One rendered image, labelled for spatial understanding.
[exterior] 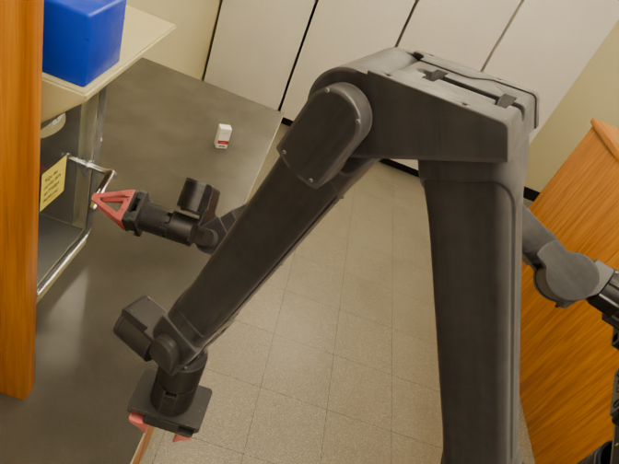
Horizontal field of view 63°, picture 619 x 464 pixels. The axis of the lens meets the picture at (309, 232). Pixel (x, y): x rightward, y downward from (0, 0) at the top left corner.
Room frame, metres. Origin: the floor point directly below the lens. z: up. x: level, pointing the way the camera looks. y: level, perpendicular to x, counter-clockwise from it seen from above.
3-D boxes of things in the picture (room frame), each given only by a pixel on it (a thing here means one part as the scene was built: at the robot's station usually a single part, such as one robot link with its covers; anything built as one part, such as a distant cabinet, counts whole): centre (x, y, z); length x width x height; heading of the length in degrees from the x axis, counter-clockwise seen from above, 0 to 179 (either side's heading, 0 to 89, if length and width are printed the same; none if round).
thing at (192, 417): (0.39, 0.08, 1.21); 0.10 x 0.07 x 0.07; 97
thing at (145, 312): (0.40, 0.12, 1.30); 0.11 x 0.09 x 0.12; 71
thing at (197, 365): (0.40, 0.08, 1.27); 0.07 x 0.06 x 0.07; 71
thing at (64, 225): (0.65, 0.44, 1.19); 0.30 x 0.01 x 0.40; 7
